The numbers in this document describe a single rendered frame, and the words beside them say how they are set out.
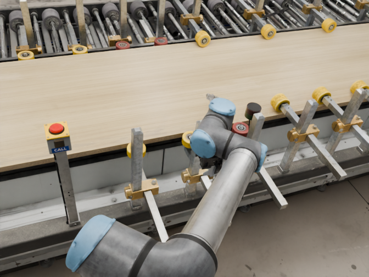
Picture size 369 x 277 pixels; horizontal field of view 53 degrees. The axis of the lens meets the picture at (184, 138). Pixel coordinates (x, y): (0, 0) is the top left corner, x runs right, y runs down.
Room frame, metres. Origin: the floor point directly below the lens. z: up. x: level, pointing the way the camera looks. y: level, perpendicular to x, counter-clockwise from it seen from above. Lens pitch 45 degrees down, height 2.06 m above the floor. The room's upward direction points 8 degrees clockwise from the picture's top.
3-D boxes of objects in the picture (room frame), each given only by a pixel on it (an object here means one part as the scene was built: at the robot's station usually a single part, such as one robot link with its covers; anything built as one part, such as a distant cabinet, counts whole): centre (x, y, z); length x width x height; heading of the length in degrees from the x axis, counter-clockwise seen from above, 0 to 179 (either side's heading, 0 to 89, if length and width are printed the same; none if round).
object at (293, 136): (1.27, -0.53, 0.95); 0.13 x 0.06 x 0.05; 116
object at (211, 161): (0.97, -0.10, 1.06); 0.09 x 0.08 x 0.12; 116
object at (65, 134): (0.81, 0.40, 1.18); 0.07 x 0.07 x 0.08; 26
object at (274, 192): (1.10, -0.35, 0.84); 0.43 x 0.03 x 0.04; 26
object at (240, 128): (1.29, -0.25, 0.85); 0.08 x 0.08 x 0.11
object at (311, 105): (1.26, -0.51, 0.90); 0.03 x 0.03 x 0.48; 26
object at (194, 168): (1.03, -0.06, 0.90); 0.03 x 0.03 x 0.48; 26
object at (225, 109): (0.97, -0.11, 1.23); 0.10 x 0.09 x 0.12; 161
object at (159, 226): (0.89, 0.11, 0.81); 0.43 x 0.03 x 0.04; 26
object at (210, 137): (0.86, -0.08, 1.23); 0.12 x 0.12 x 0.09; 71
